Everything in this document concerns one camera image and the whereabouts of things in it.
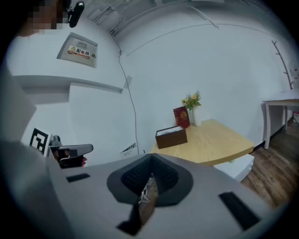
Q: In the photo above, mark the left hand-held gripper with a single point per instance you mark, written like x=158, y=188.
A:
x=39, y=141

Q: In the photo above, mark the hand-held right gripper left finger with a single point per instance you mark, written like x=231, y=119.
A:
x=93, y=200

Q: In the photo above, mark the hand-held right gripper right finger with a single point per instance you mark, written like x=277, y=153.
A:
x=201, y=205

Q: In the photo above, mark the dark wooden tray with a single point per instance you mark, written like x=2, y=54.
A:
x=171, y=140

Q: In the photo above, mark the person's left hand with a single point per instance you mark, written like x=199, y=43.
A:
x=84, y=161

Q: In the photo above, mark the white table base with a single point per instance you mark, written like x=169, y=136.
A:
x=236, y=166

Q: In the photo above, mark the person's pale yellow cardigan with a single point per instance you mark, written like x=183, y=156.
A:
x=18, y=177

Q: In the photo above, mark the white textured vase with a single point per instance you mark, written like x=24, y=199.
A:
x=196, y=117

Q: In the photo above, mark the red hardcover book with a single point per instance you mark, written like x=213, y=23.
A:
x=181, y=117

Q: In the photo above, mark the yellow flower bouquet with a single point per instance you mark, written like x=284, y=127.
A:
x=192, y=100

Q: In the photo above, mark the white side table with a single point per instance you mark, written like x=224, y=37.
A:
x=282, y=99

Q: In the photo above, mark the white ceiling pipes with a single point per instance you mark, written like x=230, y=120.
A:
x=105, y=15

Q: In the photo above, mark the person's head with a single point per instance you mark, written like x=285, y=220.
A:
x=44, y=16

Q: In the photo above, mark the brown branch coat rack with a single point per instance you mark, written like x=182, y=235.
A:
x=283, y=65

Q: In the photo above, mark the small white wall cover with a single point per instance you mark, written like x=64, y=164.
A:
x=128, y=82

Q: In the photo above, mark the white wall distribution box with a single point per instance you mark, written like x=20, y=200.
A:
x=78, y=50

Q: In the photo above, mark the black head-worn camera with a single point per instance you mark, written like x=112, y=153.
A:
x=76, y=14

